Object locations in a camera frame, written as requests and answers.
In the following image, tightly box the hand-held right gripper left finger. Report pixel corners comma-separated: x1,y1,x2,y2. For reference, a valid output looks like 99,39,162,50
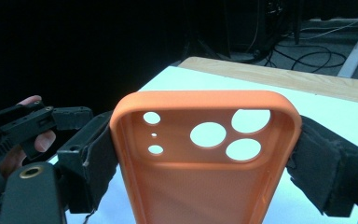
53,111,119,215

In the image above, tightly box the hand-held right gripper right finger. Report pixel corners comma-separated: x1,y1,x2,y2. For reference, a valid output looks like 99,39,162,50
286,115,358,217

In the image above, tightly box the orange phone case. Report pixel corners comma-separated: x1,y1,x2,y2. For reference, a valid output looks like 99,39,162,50
109,90,303,224

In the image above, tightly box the black stand base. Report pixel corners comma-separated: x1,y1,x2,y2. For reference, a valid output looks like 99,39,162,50
183,0,293,64

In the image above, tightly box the black looped floor cable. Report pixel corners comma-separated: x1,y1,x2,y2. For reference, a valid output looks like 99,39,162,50
289,44,348,75

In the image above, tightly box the white floor cable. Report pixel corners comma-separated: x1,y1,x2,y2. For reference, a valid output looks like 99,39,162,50
287,18,358,41

